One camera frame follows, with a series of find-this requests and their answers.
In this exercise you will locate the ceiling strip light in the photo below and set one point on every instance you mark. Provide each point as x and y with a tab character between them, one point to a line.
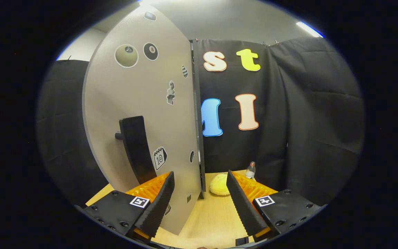
309	29

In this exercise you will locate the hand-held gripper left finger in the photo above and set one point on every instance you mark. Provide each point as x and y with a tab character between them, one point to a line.
159	207

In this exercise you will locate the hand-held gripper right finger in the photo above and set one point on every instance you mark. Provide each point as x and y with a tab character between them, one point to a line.
244	207

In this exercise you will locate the yellow quilted plush toy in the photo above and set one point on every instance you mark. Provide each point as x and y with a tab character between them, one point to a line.
219	185

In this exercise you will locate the clear plastic bottle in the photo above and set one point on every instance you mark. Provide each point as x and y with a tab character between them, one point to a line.
250	172

